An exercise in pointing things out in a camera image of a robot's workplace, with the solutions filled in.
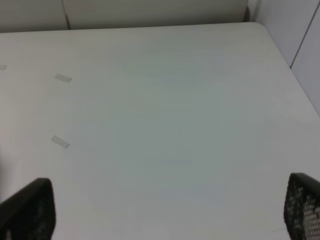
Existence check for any clear tape strip upper right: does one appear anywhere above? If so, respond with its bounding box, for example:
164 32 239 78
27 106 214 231
55 74 72 83

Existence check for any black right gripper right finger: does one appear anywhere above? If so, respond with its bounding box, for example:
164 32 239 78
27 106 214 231
283 173 320 240

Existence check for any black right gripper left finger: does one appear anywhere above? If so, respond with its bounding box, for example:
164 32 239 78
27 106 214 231
0 178 56 240

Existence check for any clear tape strip middle right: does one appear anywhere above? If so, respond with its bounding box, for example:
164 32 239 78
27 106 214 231
51 135 70 149

